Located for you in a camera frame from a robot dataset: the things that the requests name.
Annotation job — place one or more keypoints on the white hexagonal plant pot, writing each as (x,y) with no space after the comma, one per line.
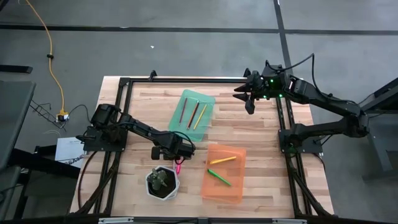
(174,189)

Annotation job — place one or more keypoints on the black flat bar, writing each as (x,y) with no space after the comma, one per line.
(15,69)

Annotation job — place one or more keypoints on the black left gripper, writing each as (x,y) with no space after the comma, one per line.
(174,147)

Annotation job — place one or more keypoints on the yellow pen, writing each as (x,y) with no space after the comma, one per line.
(223,160)

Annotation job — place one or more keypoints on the yellow pencil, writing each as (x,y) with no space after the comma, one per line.
(200,117)

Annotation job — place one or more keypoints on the brown wooden pencil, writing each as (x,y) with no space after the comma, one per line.
(192,115)

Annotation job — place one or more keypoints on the yellow power plug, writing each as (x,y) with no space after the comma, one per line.
(62,116)

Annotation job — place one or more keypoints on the black aluminium table frame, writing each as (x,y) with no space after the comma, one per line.
(174,80)

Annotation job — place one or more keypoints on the black desk leg beam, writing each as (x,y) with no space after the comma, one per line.
(46,163)

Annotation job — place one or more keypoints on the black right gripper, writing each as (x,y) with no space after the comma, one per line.
(270,87)

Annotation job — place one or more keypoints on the red pencil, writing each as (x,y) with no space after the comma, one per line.
(183,111)

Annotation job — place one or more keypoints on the green translucent plastic bin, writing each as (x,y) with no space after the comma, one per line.
(191,116)

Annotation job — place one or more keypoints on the orange translucent plastic bin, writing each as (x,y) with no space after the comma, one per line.
(224,186)

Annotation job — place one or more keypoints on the green pen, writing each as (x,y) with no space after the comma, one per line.
(219,177)

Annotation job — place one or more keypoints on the black frame clamp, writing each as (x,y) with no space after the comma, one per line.
(152,74)
(247,72)

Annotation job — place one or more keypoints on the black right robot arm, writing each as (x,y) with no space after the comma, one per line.
(342,107)

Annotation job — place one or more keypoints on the silver metal bracket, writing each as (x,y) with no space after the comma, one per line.
(115,220)
(289,221)

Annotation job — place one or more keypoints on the dark grey desk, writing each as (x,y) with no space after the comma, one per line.
(15,118)

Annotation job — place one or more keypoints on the magenta pen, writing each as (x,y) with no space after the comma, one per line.
(178,169)

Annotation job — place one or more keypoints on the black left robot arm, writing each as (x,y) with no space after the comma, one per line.
(140,127)

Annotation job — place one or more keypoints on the green succulent plant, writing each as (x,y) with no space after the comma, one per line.
(158,179)

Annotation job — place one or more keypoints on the black side table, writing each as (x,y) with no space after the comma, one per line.
(388,90)

